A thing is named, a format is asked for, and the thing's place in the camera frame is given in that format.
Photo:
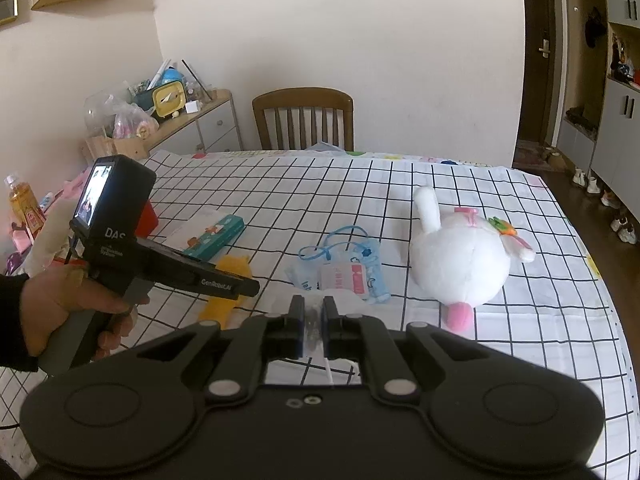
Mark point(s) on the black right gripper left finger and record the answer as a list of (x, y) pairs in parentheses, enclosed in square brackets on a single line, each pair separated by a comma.
[(285, 332)]

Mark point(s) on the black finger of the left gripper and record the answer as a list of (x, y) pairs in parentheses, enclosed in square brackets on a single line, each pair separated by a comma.
[(227, 285)]

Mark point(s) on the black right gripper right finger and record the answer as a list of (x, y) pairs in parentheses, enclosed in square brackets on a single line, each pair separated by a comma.
[(341, 336)]

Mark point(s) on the white pink tissue pack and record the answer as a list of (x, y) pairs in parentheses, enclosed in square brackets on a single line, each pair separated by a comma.
[(348, 275)]

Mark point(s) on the blue pouch with strap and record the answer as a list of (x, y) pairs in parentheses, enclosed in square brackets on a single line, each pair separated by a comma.
[(347, 258)]

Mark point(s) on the cream white cloth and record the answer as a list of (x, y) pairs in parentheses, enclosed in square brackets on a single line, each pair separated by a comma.
[(52, 238)]

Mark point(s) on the person's left hand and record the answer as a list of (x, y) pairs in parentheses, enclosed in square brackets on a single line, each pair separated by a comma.
[(48, 299)]

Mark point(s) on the red tin box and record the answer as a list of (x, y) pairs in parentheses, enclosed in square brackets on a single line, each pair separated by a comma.
[(148, 221)]

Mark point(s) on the white teal book box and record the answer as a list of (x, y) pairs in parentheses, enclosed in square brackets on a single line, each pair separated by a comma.
[(205, 234)]

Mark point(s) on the small white blue tube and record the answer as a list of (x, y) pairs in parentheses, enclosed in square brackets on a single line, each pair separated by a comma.
[(46, 201)]

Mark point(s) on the pink folded cloth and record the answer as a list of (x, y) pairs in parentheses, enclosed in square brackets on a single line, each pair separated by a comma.
[(70, 191)]

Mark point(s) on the amber drink bottle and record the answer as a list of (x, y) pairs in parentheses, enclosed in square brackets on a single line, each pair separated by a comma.
[(24, 205)]

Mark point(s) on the checkered white tablecloth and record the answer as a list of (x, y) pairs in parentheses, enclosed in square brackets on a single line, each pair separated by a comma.
[(538, 387)]

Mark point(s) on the clear plastic bag with toys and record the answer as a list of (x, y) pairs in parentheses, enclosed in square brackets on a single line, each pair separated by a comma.
[(113, 117)]

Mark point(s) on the white plush bunny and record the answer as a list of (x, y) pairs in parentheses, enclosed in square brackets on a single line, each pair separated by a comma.
[(461, 259)]

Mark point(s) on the yellow tissue box clock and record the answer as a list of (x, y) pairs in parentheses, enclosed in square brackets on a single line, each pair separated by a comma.
[(169, 99)]

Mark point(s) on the white wooden cabinet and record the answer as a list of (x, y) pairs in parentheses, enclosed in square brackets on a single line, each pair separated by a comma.
[(211, 130)]

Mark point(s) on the brown wooden chair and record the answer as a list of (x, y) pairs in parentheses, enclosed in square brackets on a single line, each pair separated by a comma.
[(300, 118)]

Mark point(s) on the grey shoe cabinet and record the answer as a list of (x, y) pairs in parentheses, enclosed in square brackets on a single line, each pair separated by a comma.
[(599, 132)]

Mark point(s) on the dark wooden door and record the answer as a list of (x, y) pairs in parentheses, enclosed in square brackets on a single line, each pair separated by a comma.
[(537, 84)]

